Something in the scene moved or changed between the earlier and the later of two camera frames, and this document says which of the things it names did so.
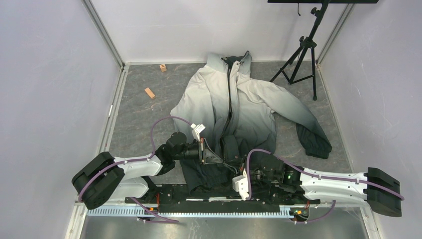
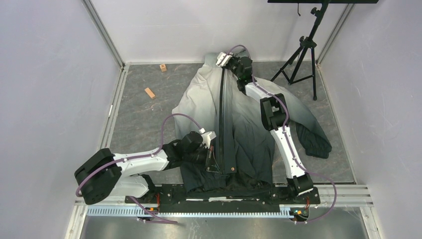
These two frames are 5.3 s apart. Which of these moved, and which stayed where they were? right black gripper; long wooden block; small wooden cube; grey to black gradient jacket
Moved: right black gripper
Stayed: long wooden block; small wooden cube; grey to black gradient jacket
